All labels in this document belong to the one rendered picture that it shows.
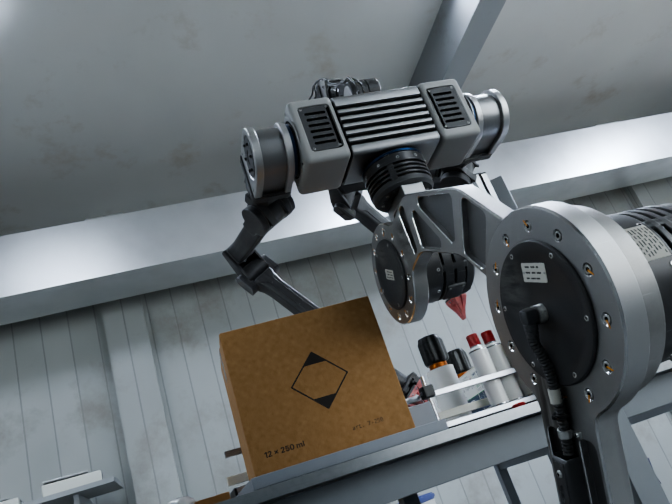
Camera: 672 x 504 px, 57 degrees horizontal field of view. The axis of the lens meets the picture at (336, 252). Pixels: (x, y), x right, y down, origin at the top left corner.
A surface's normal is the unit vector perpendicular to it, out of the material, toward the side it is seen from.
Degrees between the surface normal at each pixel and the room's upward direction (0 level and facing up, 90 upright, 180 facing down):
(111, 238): 90
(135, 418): 90
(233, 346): 90
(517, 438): 90
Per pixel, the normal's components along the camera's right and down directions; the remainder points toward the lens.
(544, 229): -0.94, 0.21
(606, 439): 0.29, -0.03
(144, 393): 0.17, -0.44
